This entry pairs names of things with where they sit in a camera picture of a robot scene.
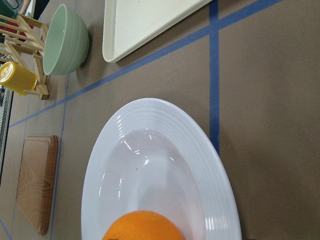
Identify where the white round plate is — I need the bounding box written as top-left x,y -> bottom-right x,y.
81,98 -> 242,240

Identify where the orange fruit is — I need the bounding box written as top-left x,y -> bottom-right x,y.
103,210 -> 184,240

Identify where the cream bear tray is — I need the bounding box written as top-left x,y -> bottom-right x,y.
102,0 -> 210,63

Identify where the green bowl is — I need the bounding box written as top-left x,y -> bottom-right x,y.
43,4 -> 90,76

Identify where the wooden cutting board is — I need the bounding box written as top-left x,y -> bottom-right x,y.
16,135 -> 59,236

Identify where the yellow mug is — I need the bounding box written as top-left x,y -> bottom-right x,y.
0,61 -> 38,96

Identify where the wooden drying rack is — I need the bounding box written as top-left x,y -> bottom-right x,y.
0,14 -> 50,100

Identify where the dark green mug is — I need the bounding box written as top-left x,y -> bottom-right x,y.
0,0 -> 20,19

